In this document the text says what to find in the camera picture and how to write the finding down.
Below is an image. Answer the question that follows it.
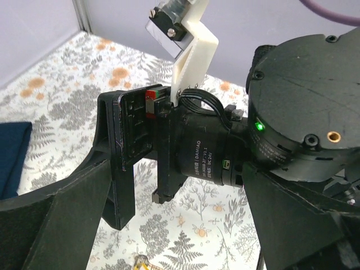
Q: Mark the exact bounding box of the key with yellow tag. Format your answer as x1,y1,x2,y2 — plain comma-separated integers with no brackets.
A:
133,254,160,270

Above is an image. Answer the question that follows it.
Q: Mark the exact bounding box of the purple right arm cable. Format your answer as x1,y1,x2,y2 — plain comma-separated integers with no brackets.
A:
299,0,360,28

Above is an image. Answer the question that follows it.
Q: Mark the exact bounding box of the folded dark blue cloth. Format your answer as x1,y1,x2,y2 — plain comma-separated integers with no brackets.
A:
1,122,32,200

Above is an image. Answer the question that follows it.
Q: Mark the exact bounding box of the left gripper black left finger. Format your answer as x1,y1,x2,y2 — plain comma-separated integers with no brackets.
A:
1,160,111,269

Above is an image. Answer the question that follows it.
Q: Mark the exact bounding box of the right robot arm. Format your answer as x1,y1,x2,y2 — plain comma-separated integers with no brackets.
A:
78,28,359,231

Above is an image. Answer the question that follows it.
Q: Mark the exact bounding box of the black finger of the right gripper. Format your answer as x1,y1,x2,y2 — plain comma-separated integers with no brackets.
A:
56,89,137,231

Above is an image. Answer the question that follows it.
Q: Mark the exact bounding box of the left aluminium frame post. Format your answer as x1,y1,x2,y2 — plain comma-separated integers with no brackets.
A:
73,0,92,33

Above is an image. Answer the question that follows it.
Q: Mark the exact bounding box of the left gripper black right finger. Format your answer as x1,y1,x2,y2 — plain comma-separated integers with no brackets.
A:
242,163,359,269

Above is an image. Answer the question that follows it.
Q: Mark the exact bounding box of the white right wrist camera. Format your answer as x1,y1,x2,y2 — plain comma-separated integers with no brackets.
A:
146,0,219,107

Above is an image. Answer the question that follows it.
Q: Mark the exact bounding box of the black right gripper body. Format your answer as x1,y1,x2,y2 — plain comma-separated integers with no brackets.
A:
118,84,186,204

